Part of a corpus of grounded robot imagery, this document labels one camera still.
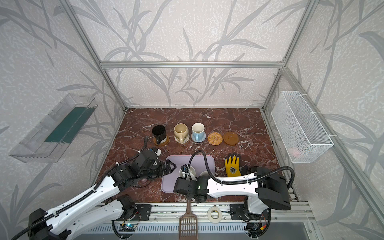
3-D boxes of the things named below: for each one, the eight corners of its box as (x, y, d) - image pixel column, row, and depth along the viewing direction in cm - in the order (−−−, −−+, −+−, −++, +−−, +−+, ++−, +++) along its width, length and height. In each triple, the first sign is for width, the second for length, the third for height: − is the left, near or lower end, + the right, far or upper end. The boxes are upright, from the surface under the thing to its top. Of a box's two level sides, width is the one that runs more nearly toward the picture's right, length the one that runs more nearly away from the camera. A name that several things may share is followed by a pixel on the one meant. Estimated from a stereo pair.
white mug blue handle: (192, 145, 100) (191, 136, 92) (192, 131, 107) (192, 122, 99) (204, 145, 100) (204, 136, 92) (204, 131, 107) (204, 122, 99)
